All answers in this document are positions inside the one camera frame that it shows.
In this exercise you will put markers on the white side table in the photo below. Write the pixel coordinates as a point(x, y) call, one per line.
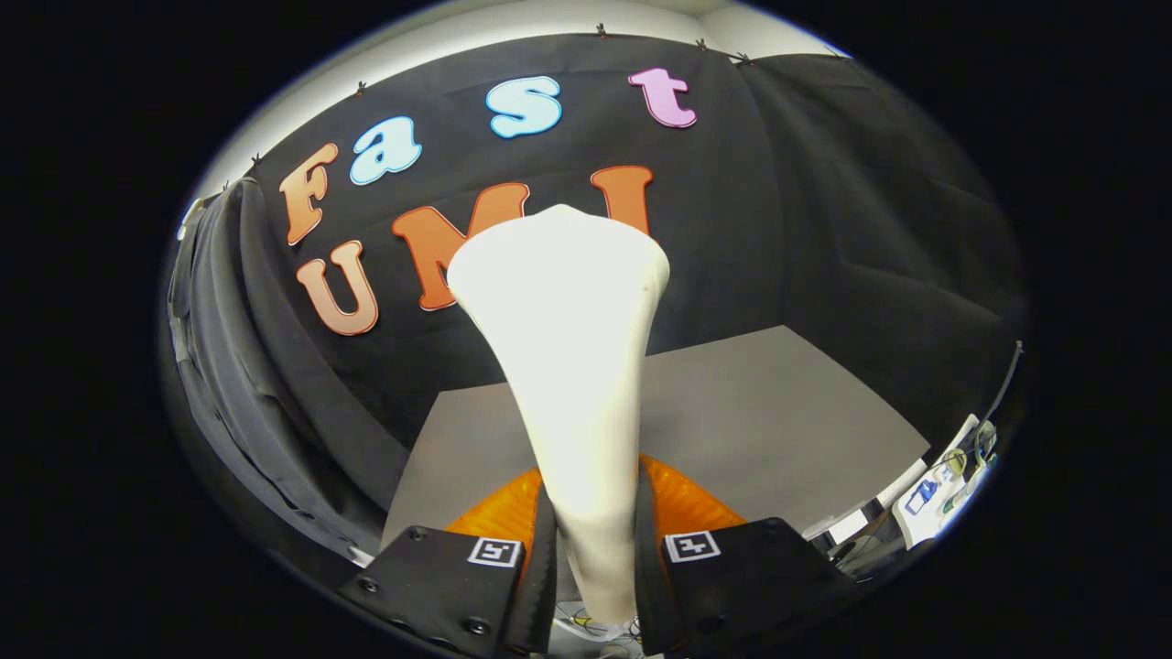
point(952, 517)

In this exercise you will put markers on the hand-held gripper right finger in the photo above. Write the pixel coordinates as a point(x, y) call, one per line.
point(647, 586)

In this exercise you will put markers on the small blue box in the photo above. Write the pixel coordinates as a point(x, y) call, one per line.
point(920, 497)

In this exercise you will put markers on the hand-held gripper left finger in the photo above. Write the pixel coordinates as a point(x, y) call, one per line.
point(542, 586)

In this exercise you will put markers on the row of black cloth clips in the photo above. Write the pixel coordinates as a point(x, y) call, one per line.
point(602, 31)

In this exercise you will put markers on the black backdrop cloth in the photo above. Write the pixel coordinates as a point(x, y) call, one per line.
point(778, 183)

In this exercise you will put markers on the grey cabinet with sticker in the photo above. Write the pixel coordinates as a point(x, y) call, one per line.
point(778, 412)

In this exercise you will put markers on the white garment steamer head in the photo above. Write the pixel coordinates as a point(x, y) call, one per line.
point(568, 366)

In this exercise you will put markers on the white low furniture panel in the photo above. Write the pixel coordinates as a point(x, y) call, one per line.
point(847, 528)

